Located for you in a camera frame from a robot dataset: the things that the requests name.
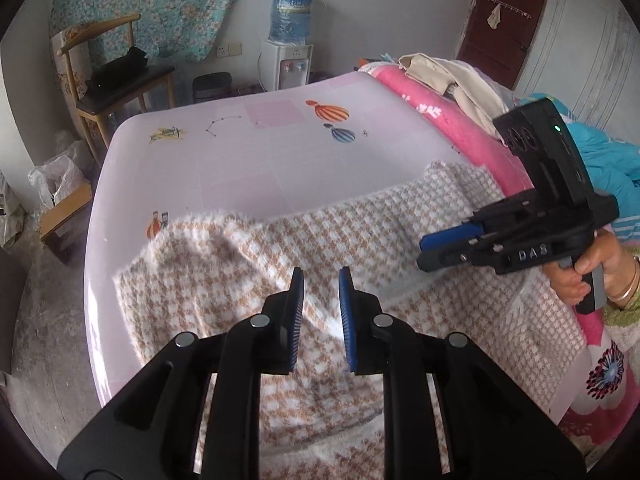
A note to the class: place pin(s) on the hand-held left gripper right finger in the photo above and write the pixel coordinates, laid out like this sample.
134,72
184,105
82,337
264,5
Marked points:
415,385

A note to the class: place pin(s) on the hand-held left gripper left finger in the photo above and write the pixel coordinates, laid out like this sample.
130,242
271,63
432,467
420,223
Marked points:
235,385

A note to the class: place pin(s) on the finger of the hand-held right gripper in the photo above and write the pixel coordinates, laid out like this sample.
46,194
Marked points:
460,256
450,237

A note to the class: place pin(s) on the beige white houndstooth coat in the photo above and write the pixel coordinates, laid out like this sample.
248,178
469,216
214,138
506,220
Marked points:
350,240

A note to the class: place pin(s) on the person's right forearm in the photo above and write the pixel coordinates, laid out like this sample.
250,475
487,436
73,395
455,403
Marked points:
626,266

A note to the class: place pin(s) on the cream clothes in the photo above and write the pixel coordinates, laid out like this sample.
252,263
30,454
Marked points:
465,85

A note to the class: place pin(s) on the black clothes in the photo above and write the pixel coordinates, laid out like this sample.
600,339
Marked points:
120,70

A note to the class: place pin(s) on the person's right hand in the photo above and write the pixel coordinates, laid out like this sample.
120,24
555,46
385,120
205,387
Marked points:
570,282

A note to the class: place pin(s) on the pink floral blanket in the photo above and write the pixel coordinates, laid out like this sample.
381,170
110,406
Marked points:
450,120

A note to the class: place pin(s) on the gold bangle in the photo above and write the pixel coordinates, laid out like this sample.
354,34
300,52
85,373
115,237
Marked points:
622,296

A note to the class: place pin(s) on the white wardrobe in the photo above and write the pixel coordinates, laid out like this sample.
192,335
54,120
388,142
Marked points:
585,35

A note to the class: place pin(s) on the brown door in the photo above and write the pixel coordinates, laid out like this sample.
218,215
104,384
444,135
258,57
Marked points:
505,40

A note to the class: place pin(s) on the small hanging cream cloth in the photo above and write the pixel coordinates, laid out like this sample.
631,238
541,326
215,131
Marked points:
494,17

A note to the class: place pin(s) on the white water dispenser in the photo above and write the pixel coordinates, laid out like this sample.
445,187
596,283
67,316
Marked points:
290,67

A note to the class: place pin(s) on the cardboard box on floor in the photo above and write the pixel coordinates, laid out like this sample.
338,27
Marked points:
67,220

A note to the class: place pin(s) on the white plastic bag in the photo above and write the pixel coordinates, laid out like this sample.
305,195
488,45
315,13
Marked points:
60,175

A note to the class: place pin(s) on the black trash bin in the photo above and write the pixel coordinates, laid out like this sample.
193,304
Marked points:
212,89

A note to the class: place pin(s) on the wooden chair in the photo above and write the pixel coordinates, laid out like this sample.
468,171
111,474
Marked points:
115,100

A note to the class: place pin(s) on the floral printed cardboard box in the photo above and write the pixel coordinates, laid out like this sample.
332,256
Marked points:
67,60

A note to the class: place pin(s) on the wall hook rack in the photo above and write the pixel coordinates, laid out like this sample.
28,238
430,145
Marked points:
515,6

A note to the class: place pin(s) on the white wall socket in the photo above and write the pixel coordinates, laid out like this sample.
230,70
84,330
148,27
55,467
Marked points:
230,50

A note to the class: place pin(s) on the teal floral wall cloth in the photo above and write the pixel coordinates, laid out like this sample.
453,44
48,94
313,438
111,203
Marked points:
150,0

